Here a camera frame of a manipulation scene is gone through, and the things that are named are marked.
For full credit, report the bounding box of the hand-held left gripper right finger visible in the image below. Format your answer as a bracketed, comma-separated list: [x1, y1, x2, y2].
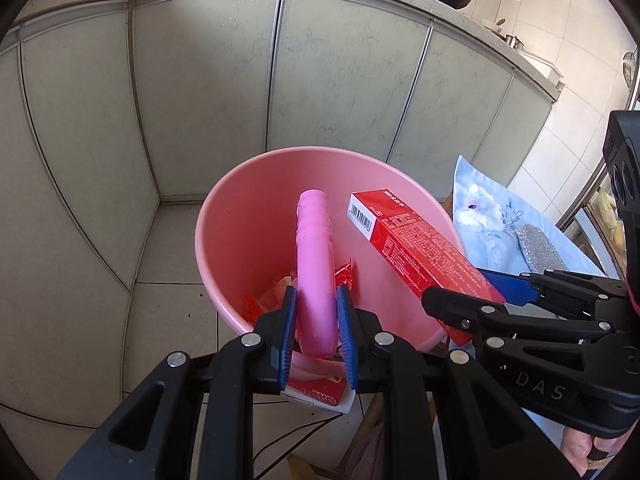
[336, 285, 581, 480]

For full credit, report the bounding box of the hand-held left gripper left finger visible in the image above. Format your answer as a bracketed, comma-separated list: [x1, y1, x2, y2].
[56, 285, 299, 480]

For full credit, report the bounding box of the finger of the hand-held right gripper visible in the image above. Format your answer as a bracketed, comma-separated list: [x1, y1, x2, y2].
[421, 285, 618, 357]
[479, 267, 628, 323]

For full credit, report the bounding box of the red plastic wrapper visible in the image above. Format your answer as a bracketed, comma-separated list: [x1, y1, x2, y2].
[242, 292, 281, 328]

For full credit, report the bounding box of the pale pink red wrapper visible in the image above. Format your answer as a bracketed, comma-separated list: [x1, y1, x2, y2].
[332, 259, 356, 291]

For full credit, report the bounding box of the red cardboard box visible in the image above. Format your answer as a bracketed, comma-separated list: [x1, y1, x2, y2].
[346, 189, 507, 347]

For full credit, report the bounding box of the pink plastic tube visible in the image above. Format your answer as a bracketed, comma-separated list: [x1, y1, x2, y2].
[296, 189, 337, 360]

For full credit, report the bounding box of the pink plastic bucket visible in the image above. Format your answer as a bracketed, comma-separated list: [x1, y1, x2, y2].
[194, 146, 468, 381]

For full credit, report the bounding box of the person's right hand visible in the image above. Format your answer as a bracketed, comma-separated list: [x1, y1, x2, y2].
[560, 425, 621, 478]

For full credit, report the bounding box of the flat silver mesh scrubber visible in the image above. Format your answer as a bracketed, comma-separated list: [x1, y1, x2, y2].
[515, 222, 568, 273]

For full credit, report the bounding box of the light blue tablecloth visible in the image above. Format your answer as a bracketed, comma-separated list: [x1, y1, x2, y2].
[440, 155, 611, 466]

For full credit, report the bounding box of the red white flat packet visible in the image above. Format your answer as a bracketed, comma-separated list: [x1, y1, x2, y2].
[285, 375, 357, 416]

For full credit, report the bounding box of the metal shelf pole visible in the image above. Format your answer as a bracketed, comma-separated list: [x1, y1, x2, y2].
[555, 155, 616, 233]

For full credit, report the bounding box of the white container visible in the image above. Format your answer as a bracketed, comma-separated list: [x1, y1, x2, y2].
[520, 52, 562, 86]

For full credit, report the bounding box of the grey kitchen cabinet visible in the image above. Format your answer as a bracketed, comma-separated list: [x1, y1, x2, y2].
[0, 0, 563, 411]

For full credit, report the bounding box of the hanging metal utensil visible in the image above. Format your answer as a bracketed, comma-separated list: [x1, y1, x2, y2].
[622, 50, 640, 111]

